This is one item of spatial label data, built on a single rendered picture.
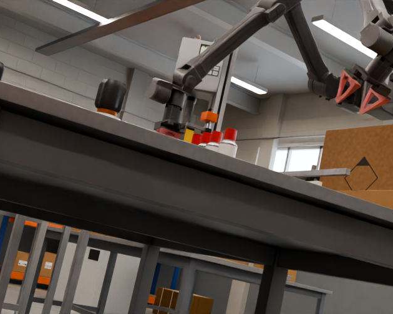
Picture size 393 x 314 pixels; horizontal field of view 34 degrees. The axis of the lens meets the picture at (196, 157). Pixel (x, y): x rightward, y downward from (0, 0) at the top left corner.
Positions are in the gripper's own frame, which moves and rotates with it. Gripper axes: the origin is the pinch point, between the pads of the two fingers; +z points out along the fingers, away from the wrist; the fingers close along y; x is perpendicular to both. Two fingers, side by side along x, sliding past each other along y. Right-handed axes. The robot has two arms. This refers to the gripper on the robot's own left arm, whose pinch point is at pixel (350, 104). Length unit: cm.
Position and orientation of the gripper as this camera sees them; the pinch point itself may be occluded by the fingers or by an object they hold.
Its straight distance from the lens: 171.3
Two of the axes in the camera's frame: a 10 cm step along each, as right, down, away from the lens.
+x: 3.4, 6.0, -7.2
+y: -7.7, -2.6, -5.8
